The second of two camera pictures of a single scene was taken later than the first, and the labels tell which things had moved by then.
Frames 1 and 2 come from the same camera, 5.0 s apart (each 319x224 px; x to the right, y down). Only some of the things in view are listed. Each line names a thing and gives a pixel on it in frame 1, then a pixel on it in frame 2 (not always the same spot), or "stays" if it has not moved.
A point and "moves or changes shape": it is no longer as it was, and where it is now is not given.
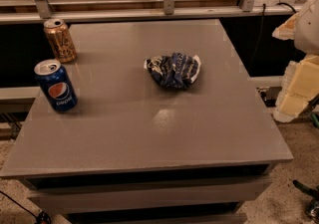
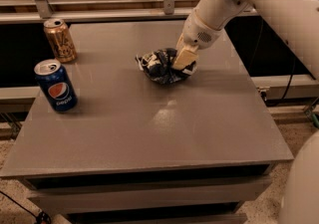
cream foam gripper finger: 286,31 → 196,34
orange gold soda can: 60,40 stays
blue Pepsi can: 56,86 stays
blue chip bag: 176,70 moves or changes shape
